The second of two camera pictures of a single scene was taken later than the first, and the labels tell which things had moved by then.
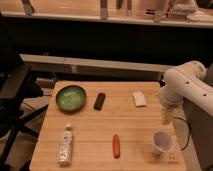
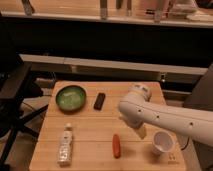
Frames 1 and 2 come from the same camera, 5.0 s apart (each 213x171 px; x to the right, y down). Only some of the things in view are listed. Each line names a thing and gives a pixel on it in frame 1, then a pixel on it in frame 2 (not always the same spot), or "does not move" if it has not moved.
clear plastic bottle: [66, 147] does not move
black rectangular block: [99, 101] does not move
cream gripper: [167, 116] to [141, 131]
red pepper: [116, 146] does not move
